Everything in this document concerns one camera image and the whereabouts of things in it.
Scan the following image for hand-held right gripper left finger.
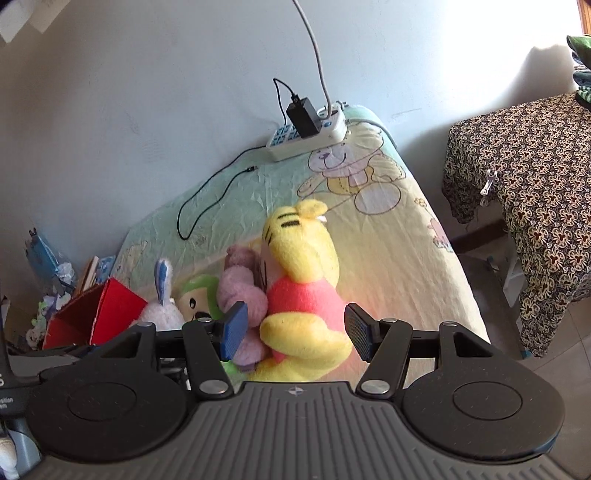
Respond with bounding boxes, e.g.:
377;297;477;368
95;301;250;400

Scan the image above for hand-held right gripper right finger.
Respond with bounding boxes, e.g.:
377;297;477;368
344;302;499;398

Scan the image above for pink plush toy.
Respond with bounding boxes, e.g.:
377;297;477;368
217;246;271;372

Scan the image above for green plush toy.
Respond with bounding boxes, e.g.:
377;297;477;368
179;275;232;324

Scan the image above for white bunny plush plaid ears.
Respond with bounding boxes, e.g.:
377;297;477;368
139;258;185;329

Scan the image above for yellow bear plush red shirt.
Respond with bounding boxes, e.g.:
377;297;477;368
253;199;356;382

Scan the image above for red cardboard box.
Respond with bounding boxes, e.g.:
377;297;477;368
42;277;149;352

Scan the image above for small green toy figure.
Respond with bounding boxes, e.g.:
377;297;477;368
34;295;61;324

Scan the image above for cartoon printed bed sheet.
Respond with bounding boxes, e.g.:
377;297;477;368
111;104;491;384

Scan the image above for tan hardcover book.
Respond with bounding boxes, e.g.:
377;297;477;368
74;255;100;296

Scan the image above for blue plastic packet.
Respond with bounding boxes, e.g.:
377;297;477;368
25;228;75;287

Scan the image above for white power strip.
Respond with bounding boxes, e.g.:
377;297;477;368
267;102;348;162

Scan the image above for black charger adapter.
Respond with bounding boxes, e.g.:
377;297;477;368
286;96;322;138

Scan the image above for brown patterned tablecloth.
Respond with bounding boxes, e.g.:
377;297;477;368
442;91;591;358

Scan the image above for stack of folded clothes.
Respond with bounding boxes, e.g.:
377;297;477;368
567;34;591;112

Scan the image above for white paper sheets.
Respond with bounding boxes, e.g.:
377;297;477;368
0;0;58;44

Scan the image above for grey power cable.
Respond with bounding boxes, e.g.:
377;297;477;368
292;0;331;116

